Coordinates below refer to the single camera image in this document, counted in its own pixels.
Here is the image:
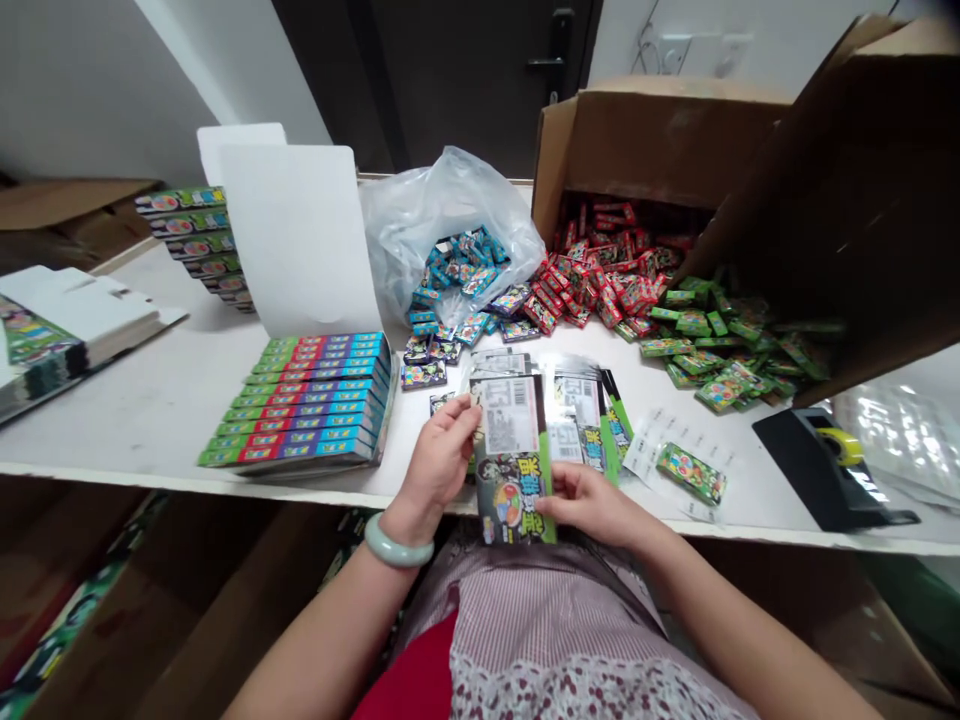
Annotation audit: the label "person's left hand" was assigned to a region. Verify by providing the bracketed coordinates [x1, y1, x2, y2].
[382, 395, 484, 528]

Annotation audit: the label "person's right hand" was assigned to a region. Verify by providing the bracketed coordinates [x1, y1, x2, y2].
[535, 460, 663, 554]

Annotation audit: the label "green printed candy sleeve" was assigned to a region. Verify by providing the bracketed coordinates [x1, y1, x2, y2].
[468, 373, 560, 547]

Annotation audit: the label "clear printed film sheet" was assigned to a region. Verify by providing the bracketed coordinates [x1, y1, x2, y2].
[621, 407, 741, 528]

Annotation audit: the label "wrapped green candy packet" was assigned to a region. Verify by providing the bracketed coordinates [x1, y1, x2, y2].
[655, 441, 728, 506]

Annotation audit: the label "pile of flat printed sleeves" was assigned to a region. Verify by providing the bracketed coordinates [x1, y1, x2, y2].
[458, 346, 636, 487]

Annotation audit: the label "pile of purple candy boxes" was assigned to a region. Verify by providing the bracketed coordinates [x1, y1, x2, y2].
[400, 283, 543, 418]

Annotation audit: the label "person's body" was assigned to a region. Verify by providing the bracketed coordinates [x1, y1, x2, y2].
[350, 517, 760, 720]

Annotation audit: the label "open display box of candy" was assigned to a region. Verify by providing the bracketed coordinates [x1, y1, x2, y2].
[196, 143, 400, 480]

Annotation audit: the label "pile of green candy boxes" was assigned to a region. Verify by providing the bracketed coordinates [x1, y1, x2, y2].
[635, 268, 850, 415]

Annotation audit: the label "pile of blue candy boxes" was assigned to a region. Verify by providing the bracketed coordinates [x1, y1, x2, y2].
[407, 227, 513, 339]

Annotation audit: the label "black tape dispenser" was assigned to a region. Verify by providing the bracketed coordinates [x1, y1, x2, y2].
[751, 406, 923, 535]

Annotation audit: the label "pile of red candy boxes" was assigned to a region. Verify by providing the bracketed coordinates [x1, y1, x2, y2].
[523, 193, 715, 340]

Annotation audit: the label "yellowish tape roll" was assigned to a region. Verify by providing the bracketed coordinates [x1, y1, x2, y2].
[815, 425, 865, 469]

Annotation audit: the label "clear plastic bag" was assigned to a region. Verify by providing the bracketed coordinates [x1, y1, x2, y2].
[359, 145, 548, 333]

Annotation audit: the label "pile of clear plastic sheets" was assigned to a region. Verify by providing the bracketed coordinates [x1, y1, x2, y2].
[830, 373, 960, 513]

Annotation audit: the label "stack of filled display boxes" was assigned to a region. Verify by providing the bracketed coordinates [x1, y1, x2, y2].
[134, 123, 288, 315]

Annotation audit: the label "brown cartons under table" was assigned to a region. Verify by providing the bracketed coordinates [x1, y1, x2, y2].
[0, 478, 365, 720]

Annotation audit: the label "dark door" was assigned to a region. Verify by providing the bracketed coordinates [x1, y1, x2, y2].
[270, 0, 606, 178]

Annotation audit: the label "large brown cardboard box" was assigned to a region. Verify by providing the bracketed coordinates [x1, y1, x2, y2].
[530, 13, 960, 411]

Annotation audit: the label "stack of unfolded white cartons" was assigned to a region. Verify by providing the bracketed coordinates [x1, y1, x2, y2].
[0, 265, 190, 430]

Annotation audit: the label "flat brown cardboard box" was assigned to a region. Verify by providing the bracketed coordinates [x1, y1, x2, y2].
[0, 177, 163, 276]

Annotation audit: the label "black door handle lock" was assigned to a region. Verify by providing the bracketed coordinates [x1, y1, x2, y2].
[526, 8, 576, 108]

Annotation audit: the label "white wall socket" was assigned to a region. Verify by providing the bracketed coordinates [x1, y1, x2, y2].
[655, 31, 756, 78]

